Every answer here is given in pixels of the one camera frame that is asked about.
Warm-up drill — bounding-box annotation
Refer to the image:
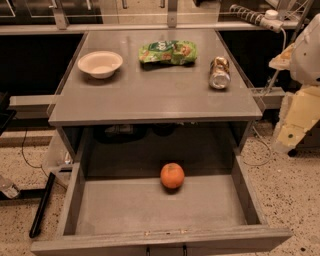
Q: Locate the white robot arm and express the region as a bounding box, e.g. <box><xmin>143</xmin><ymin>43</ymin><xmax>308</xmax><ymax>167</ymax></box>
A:
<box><xmin>269</xmin><ymin>14</ymin><xmax>320</xmax><ymax>153</ymax></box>

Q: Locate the open grey top drawer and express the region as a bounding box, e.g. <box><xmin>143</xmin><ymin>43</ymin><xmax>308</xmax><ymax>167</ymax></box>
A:
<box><xmin>30</xmin><ymin>127</ymin><xmax>293</xmax><ymax>256</ymax></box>

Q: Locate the green chip bag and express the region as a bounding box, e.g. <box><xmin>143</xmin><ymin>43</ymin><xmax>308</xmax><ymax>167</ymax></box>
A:
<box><xmin>138</xmin><ymin>40</ymin><xmax>198</xmax><ymax>66</ymax></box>

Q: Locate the white floor cable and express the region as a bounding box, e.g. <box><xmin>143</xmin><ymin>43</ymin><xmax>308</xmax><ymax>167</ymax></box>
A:
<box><xmin>242</xmin><ymin>124</ymin><xmax>273</xmax><ymax>168</ymax></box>

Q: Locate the gold aluminium can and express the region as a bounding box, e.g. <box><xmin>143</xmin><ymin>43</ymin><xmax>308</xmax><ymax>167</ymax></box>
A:
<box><xmin>209</xmin><ymin>56</ymin><xmax>231</xmax><ymax>90</ymax></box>

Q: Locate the orange fruit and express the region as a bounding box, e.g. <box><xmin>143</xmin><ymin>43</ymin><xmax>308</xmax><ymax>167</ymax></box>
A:
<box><xmin>160</xmin><ymin>163</ymin><xmax>185</xmax><ymax>189</ymax></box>

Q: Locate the black floor cable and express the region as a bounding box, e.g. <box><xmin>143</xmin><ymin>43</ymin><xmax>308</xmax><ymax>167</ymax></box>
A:
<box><xmin>20</xmin><ymin>128</ymin><xmax>51</xmax><ymax>178</ymax></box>

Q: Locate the white paper bowl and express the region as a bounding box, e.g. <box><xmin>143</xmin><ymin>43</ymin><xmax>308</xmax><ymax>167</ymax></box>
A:
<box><xmin>77</xmin><ymin>51</ymin><xmax>123</xmax><ymax>79</ymax></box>

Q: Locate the black bar on floor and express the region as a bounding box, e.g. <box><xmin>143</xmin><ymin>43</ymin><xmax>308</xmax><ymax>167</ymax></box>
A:
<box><xmin>29</xmin><ymin>173</ymin><xmax>55</xmax><ymax>238</ymax></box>

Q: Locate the grey counter cabinet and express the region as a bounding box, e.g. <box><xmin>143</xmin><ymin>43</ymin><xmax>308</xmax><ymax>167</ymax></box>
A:
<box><xmin>49</xmin><ymin>29</ymin><xmax>262</xmax><ymax>177</ymax></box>

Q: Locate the white coiled hose device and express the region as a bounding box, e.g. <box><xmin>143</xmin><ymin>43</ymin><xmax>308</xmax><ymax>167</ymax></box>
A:
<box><xmin>229</xmin><ymin>4</ymin><xmax>283</xmax><ymax>33</ymax></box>

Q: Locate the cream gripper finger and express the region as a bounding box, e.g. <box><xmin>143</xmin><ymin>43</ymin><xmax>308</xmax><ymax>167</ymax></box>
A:
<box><xmin>272</xmin><ymin>87</ymin><xmax>320</xmax><ymax>153</ymax></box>
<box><xmin>269</xmin><ymin>44</ymin><xmax>294</xmax><ymax>71</ymax></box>

